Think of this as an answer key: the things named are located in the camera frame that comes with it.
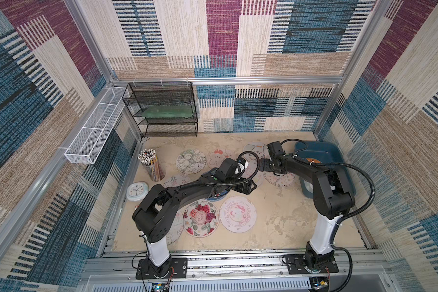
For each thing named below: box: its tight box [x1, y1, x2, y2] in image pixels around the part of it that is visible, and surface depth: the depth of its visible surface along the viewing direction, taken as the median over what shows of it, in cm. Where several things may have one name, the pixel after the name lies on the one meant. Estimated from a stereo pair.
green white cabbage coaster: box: [175, 148, 207, 175], surface depth 110 cm
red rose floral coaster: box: [183, 200, 220, 238], surface depth 88 cm
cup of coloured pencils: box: [138, 148, 166, 182], surface depth 90 cm
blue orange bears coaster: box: [302, 156, 322, 164], surface depth 108 cm
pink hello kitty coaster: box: [219, 195, 258, 234], surface depth 89 cm
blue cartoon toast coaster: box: [205, 190, 229, 202], surface depth 94 cm
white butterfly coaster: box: [165, 210, 185, 246], surface depth 85 cm
